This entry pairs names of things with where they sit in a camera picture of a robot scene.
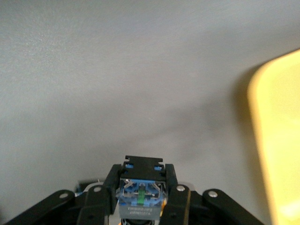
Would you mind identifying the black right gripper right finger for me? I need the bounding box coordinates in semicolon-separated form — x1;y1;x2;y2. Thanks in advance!
159;163;266;225

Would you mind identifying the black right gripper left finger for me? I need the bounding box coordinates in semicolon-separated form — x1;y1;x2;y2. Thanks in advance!
1;164;123;225

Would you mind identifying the yellow push button black base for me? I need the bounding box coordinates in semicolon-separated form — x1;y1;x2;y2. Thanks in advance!
116;155;168;225

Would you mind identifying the yellow plastic tray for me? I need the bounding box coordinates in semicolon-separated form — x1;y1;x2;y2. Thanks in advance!
247;48;300;225

